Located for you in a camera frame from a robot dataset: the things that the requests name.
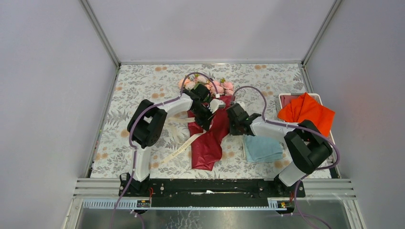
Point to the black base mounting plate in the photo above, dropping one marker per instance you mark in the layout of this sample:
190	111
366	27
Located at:
213	193

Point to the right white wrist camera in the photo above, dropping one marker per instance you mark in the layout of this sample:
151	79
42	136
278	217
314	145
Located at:
242	104

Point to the floral patterned table mat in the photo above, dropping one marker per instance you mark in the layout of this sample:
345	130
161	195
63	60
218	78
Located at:
258	87

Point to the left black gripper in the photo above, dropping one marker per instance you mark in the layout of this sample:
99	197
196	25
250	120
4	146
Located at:
204	121

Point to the white plastic basket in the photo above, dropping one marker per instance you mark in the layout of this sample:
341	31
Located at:
284	98

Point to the light blue folded cloth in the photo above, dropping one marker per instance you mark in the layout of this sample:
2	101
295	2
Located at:
260	149

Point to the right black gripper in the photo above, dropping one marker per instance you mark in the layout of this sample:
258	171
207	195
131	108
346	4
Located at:
232	131

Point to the dark red wrapping paper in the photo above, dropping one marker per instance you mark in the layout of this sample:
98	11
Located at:
206	149

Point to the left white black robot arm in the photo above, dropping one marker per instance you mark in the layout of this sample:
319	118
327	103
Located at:
145	128

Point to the aluminium front rail frame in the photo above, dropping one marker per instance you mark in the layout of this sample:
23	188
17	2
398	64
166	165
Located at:
315	189

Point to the pink fake flower bunch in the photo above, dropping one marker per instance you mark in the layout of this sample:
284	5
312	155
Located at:
216	88

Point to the cream ribbon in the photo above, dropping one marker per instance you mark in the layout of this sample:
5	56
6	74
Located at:
187	143

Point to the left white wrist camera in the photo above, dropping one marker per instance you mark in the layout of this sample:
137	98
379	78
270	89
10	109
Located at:
216	104

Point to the orange cloth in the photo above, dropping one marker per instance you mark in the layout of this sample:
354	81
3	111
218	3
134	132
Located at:
308	110

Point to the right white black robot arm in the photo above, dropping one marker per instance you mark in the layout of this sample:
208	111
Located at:
308	148

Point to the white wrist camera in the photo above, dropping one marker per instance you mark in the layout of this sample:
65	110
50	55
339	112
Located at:
216	104
242	104

